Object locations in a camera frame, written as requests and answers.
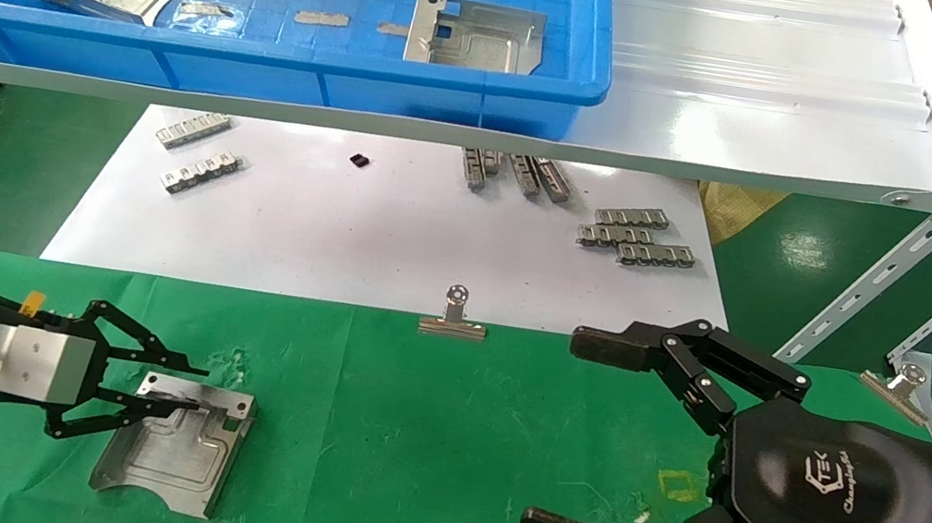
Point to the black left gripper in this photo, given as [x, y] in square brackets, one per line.
[58, 325]

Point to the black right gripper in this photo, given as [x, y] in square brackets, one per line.
[822, 496]

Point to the green cloth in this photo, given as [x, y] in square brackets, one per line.
[417, 450]

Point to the silver binder clip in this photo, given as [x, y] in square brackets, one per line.
[452, 325]
[899, 391]

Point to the small silver metal strip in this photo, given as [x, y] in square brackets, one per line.
[492, 161]
[194, 130]
[554, 180]
[615, 236]
[202, 172]
[471, 167]
[632, 219]
[656, 255]
[525, 174]

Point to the yellow woven bag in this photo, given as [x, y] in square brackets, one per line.
[730, 215]

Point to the white sheet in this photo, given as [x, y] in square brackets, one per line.
[376, 238]

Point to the small black part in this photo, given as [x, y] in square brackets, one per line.
[360, 160]

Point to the white shelf board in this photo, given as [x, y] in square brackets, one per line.
[733, 107]

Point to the beige tape piece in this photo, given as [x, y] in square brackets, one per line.
[322, 19]
[392, 29]

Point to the flat silver metal plate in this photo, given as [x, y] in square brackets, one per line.
[482, 44]

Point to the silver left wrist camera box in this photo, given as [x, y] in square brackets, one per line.
[47, 368]

